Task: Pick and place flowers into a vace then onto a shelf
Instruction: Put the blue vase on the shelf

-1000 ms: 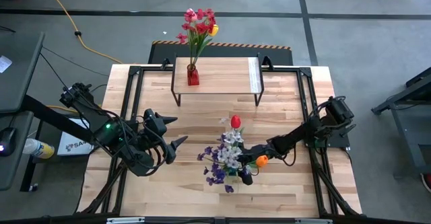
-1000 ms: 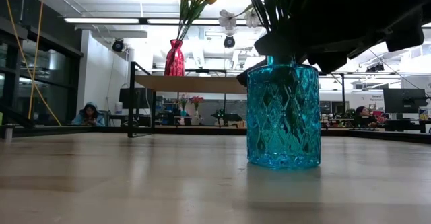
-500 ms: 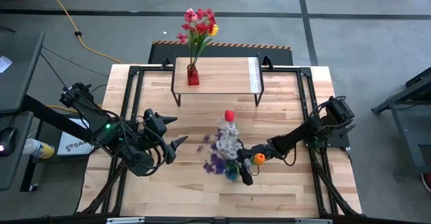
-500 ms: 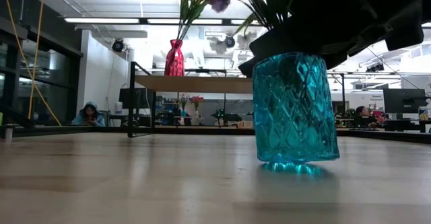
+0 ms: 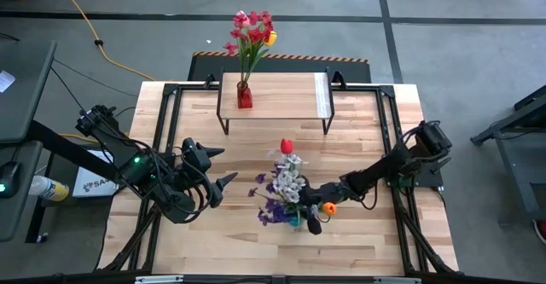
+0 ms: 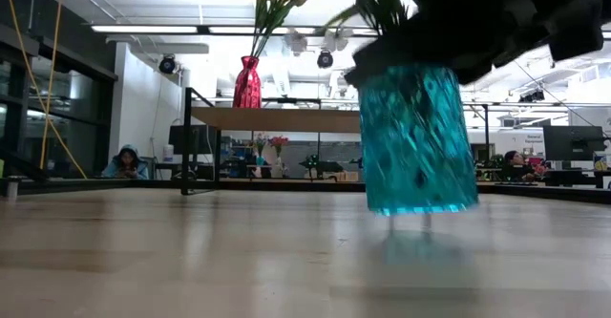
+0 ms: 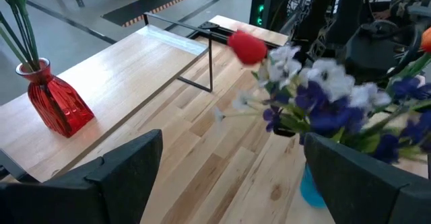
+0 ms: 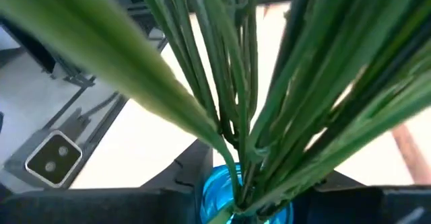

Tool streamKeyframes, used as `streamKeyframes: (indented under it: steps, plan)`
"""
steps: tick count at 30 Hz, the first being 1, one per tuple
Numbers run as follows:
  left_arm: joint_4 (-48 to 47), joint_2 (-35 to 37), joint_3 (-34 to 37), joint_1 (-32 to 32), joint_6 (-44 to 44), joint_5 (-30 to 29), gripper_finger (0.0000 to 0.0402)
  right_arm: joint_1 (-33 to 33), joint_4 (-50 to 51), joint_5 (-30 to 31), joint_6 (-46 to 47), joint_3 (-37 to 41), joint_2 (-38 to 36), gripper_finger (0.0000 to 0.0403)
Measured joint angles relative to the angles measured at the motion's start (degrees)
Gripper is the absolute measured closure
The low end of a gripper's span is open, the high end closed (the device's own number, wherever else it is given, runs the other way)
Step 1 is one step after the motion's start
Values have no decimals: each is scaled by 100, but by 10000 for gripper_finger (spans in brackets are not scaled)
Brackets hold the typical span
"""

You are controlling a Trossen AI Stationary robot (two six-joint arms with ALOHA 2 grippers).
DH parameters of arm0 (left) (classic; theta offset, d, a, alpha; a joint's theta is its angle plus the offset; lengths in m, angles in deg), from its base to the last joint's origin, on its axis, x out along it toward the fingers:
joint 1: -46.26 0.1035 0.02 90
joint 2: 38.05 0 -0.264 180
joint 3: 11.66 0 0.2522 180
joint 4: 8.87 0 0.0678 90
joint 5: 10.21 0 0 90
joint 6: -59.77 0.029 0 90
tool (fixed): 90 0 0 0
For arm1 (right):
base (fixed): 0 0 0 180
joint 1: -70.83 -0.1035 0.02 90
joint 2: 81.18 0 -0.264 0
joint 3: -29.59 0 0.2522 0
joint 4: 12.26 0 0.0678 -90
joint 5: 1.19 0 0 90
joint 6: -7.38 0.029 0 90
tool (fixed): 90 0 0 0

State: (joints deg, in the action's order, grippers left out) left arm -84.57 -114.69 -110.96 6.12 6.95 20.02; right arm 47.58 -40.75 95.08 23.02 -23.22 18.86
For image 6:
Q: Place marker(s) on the small black desk device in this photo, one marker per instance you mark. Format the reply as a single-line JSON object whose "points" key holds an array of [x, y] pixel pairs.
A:
{"points": [[324, 166]]}

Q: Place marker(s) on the black ceiling spotlight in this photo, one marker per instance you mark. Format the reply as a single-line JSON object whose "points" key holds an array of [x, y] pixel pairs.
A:
{"points": [[325, 59], [167, 64]]}

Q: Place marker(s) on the wooden shelf with black legs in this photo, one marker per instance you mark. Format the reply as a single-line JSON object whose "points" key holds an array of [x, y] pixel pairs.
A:
{"points": [[272, 120]]}

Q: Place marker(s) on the white container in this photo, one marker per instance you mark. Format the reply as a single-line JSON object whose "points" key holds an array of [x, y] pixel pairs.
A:
{"points": [[167, 153]]}

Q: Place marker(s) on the person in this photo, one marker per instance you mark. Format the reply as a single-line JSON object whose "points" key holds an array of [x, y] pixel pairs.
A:
{"points": [[513, 158], [126, 163]]}

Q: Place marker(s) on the vase with red flowers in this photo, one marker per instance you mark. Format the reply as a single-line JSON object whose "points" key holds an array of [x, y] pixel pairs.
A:
{"points": [[278, 146]]}

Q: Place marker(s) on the black track light cluster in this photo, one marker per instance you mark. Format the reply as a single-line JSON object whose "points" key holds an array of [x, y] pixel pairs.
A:
{"points": [[532, 96]]}

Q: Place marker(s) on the white flower bunch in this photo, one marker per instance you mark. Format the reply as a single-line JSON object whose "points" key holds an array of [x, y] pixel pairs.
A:
{"points": [[296, 41]]}

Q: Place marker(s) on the vase with pink flowers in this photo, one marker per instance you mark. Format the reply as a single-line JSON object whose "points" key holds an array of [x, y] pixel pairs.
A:
{"points": [[260, 146]]}

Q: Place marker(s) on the small grey post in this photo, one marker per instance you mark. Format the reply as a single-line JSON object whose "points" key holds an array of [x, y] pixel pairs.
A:
{"points": [[13, 189]]}

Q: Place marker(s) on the black LED light bar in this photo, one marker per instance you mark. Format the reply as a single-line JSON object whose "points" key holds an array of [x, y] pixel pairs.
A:
{"points": [[143, 29]]}

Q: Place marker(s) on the dark computer monitor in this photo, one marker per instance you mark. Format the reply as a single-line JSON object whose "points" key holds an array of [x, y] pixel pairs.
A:
{"points": [[573, 142], [200, 139]]}

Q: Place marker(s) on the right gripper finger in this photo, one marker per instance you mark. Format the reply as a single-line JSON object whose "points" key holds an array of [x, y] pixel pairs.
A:
{"points": [[477, 41]]}

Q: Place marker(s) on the red glass vase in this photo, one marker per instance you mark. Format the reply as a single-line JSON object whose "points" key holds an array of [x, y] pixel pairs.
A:
{"points": [[247, 86]]}

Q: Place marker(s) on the blue glass vase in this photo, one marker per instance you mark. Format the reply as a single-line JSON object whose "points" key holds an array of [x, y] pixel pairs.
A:
{"points": [[415, 141]]}

